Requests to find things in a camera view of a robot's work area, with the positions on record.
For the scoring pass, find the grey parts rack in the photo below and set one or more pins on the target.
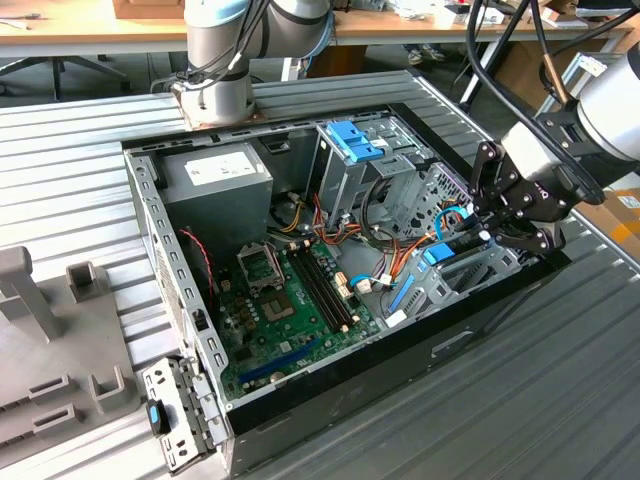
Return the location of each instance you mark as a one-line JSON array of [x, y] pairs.
[[75, 340]]

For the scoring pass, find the green motherboard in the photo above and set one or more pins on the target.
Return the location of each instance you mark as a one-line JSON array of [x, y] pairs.
[[270, 345]]

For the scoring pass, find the grey power supply unit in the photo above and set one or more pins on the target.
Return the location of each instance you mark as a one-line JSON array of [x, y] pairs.
[[220, 205]]

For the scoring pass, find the brown square base plate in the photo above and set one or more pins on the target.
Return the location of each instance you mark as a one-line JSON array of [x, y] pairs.
[[256, 119]]

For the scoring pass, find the metal optical drive cage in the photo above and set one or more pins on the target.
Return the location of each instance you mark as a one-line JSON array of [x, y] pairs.
[[340, 185]]

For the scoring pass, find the seated person's shoes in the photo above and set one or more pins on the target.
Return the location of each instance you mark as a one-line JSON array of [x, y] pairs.
[[425, 54]]

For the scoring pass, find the black office chair base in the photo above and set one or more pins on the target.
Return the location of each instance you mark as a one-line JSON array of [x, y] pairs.
[[56, 82]]

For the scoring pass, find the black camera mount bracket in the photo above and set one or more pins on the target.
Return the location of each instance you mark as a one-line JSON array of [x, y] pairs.
[[562, 127]]

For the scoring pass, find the large brown cardboard sheet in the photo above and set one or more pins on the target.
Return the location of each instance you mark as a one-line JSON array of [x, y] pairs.
[[520, 75]]

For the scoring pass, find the wooden office desk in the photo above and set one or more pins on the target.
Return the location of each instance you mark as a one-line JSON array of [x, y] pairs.
[[100, 32]]

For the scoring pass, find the blue black retainer latch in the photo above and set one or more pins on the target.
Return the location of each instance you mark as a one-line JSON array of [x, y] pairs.
[[155, 417]]

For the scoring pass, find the black open PC case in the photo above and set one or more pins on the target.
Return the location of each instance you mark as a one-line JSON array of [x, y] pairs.
[[400, 370]]

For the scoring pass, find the blue drive cage latch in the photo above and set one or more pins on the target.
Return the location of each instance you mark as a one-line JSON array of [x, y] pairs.
[[350, 142]]

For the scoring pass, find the black stand pole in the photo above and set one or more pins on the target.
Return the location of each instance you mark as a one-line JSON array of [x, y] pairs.
[[500, 45]]

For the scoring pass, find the black monitor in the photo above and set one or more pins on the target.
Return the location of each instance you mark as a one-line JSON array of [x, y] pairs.
[[607, 7]]

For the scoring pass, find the brown cardboard box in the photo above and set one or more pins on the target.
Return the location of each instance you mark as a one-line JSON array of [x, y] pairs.
[[145, 9]]

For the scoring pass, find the metal disk bay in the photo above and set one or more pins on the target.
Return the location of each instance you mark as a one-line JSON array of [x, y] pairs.
[[430, 292]]

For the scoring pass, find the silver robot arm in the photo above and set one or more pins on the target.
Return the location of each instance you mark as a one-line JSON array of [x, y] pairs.
[[612, 115]]

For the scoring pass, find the blue expansion slot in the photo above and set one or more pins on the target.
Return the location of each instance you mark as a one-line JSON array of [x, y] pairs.
[[280, 362]]

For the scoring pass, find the CPU socket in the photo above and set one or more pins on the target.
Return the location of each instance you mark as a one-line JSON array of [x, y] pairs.
[[257, 267]]

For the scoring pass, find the black square chipset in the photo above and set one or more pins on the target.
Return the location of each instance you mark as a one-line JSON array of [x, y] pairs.
[[277, 307]]

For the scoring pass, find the labelled cardboard box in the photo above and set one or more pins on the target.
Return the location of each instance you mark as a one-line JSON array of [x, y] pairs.
[[622, 215]]

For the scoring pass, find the hard disk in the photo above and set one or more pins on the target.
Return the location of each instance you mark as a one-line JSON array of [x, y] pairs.
[[439, 253]]

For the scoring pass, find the black RAM slot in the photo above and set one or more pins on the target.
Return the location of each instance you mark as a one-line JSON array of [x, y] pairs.
[[327, 287], [313, 292], [334, 284], [320, 290]]

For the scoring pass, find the small tan box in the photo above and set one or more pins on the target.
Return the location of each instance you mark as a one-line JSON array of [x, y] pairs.
[[562, 17]]

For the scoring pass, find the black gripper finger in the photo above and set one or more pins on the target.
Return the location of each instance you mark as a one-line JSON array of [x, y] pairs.
[[487, 170], [530, 240]]

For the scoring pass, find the metal expansion card retainer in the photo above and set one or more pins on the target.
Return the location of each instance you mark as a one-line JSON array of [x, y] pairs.
[[195, 395]]

